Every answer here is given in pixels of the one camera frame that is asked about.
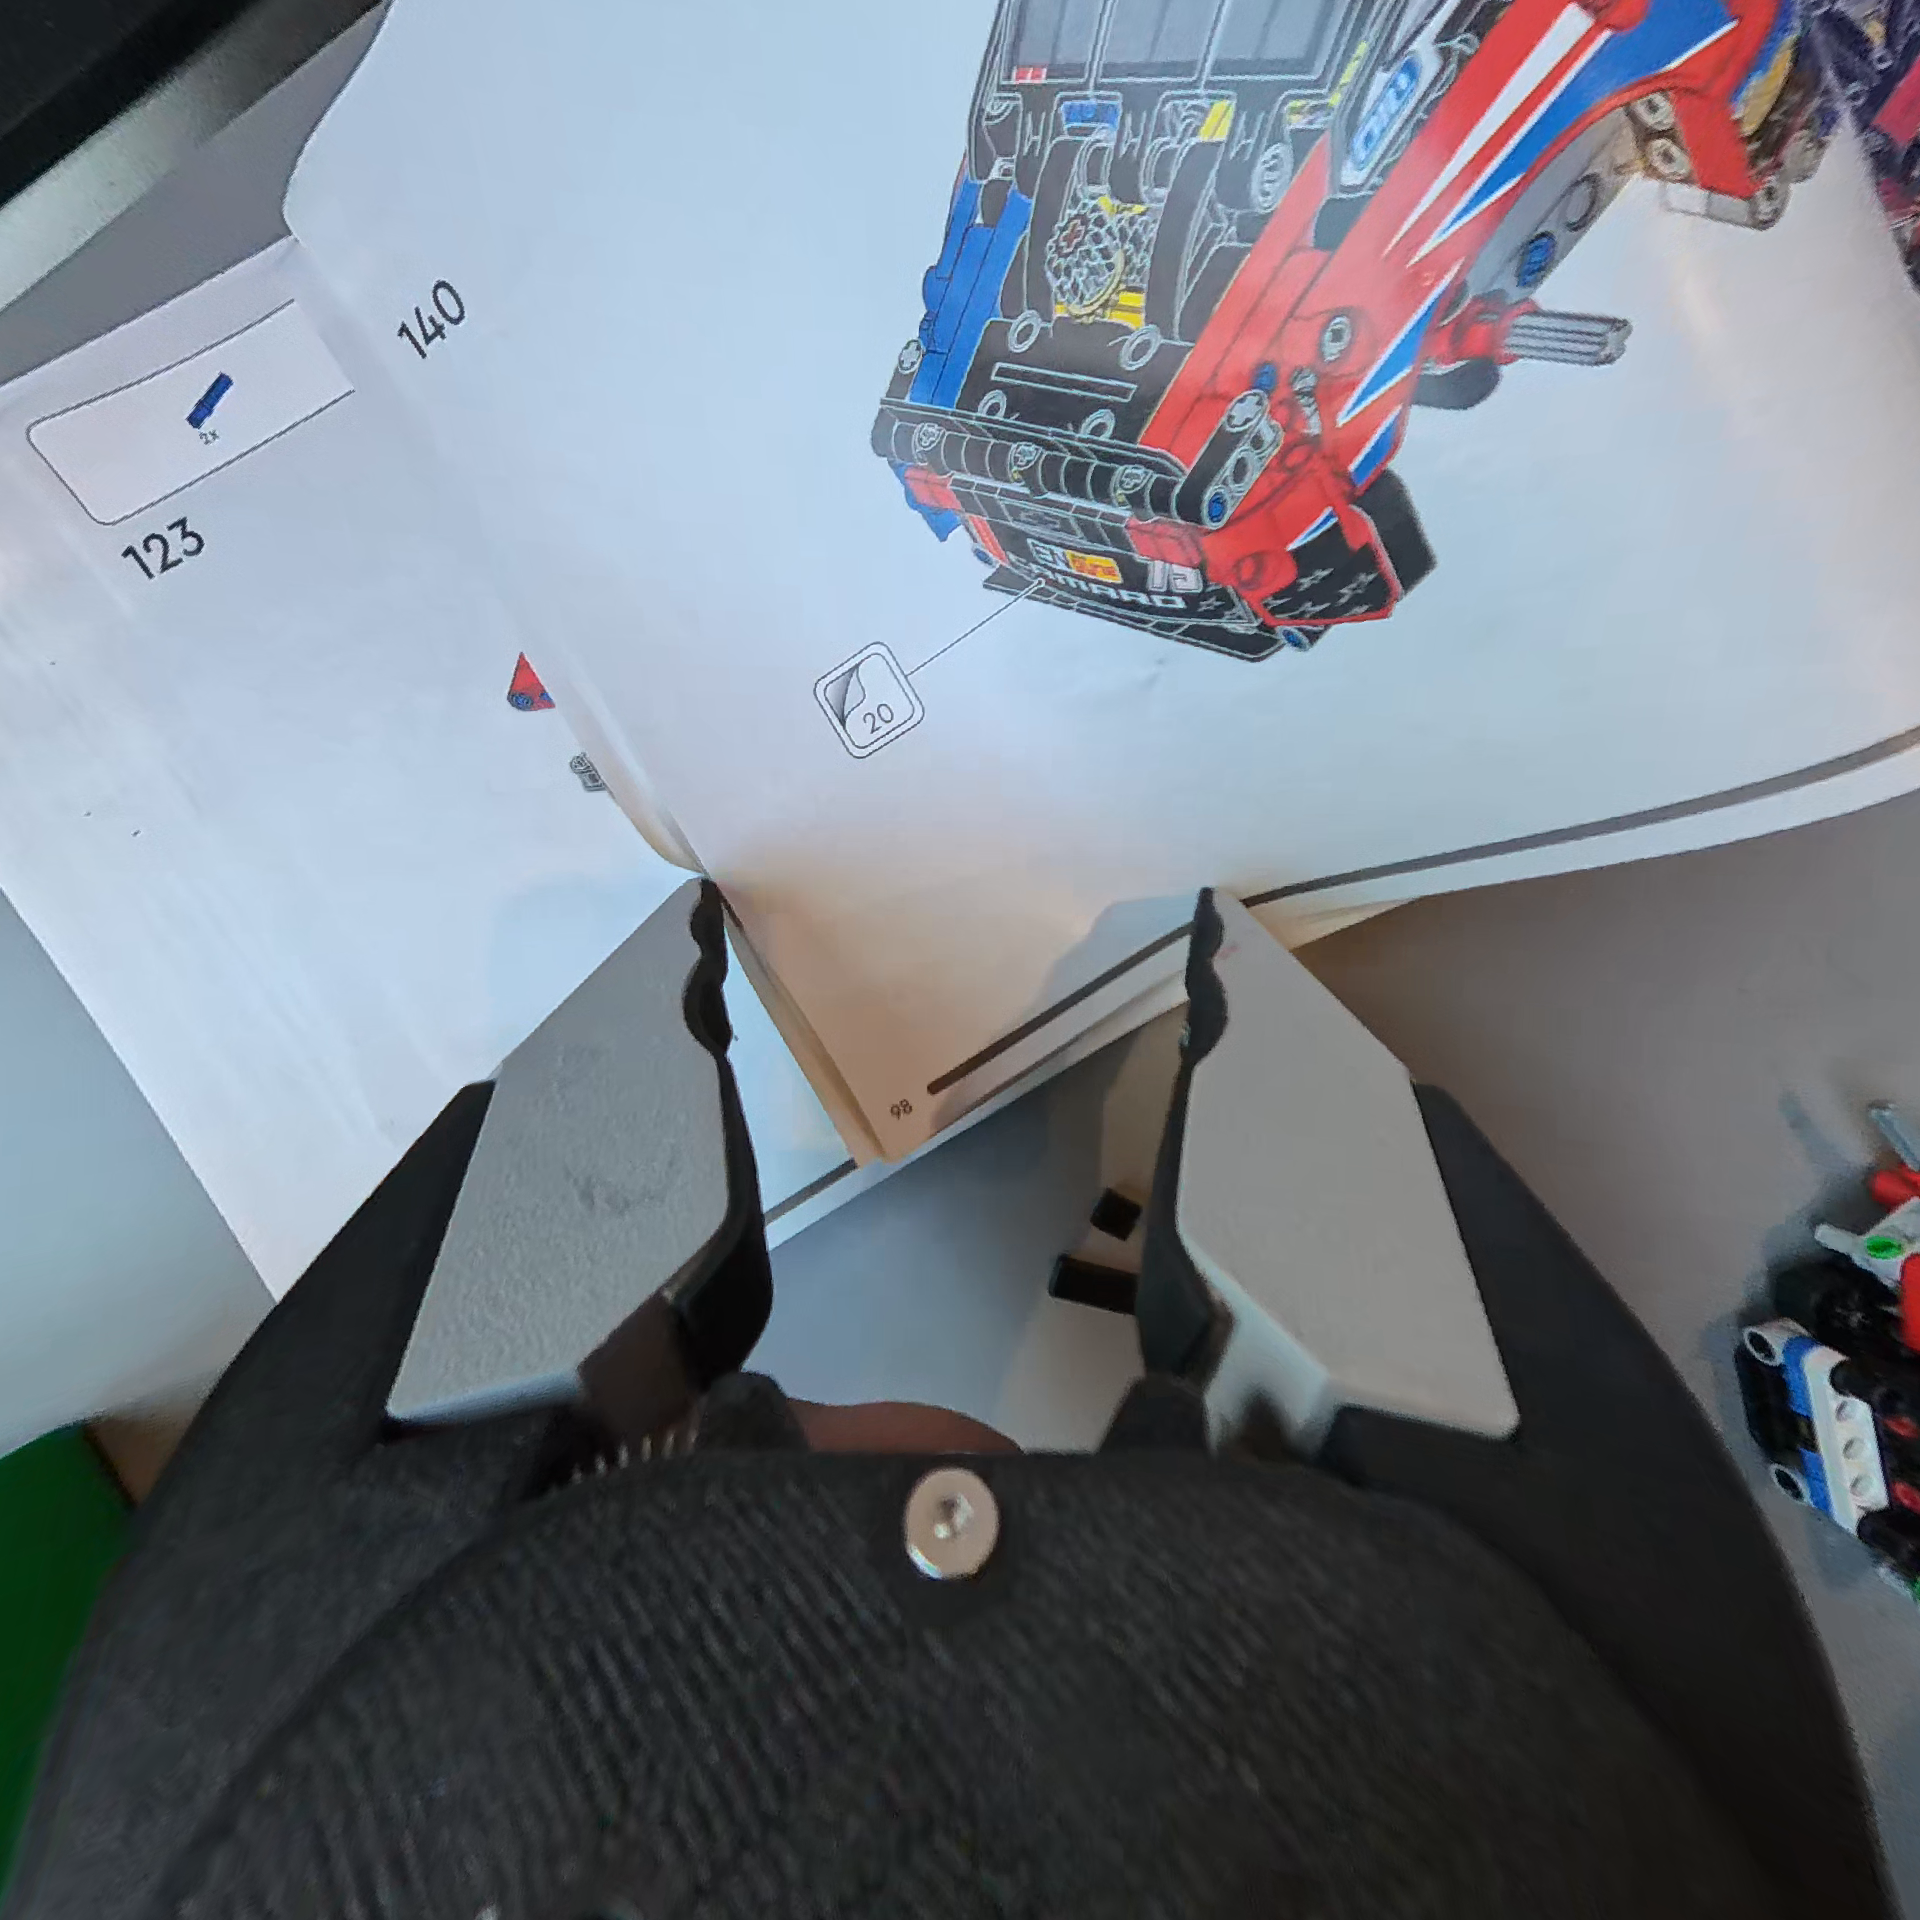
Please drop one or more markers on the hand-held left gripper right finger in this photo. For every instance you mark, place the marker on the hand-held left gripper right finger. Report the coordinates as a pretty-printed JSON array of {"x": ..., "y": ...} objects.
[{"x": 1319, "y": 1200}]

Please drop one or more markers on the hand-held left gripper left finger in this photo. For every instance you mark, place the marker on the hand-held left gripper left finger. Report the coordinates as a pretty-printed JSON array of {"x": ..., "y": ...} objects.
[{"x": 570, "y": 1200}]

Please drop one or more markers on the red white blue toy car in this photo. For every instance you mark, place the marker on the red white blue toy car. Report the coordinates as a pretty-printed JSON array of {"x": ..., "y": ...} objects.
[{"x": 1845, "y": 1395}]

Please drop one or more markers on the instruction booklet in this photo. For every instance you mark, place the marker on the instruction booklet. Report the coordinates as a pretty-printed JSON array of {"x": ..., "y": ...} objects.
[{"x": 674, "y": 451}]

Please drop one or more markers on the green plastic bin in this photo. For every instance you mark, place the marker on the green plastic bin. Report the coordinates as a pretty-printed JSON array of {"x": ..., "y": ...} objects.
[{"x": 53, "y": 1650}]

